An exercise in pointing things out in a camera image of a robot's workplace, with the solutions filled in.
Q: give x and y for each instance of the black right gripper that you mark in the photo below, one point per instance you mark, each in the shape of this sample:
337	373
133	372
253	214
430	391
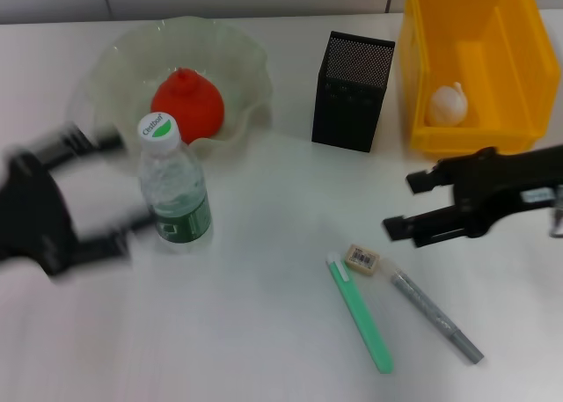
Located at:
506	182

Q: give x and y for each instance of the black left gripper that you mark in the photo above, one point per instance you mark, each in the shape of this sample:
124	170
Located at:
31	208

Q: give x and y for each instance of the beige eraser with barcode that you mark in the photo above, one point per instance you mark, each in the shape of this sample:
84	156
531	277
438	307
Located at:
362	259

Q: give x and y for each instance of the clear green-label water bottle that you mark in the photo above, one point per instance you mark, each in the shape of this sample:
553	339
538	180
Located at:
176	191

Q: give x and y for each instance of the white paper ball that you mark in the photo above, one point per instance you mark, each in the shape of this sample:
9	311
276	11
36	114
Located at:
446	105

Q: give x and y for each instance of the grey marker pen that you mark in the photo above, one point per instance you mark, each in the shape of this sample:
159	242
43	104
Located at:
433	314

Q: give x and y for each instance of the green pen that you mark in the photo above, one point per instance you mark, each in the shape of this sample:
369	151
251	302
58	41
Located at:
358	312

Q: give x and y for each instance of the red-orange toy orange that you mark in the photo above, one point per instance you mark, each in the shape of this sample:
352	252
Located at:
193	105

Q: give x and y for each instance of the clear wavy glass fruit plate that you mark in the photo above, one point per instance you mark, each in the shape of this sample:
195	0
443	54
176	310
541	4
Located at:
123	67

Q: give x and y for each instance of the black mesh pen holder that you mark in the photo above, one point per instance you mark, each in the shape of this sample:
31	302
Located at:
347	98

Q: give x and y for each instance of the yellow plastic bin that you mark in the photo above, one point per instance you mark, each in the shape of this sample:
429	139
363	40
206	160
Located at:
484	46

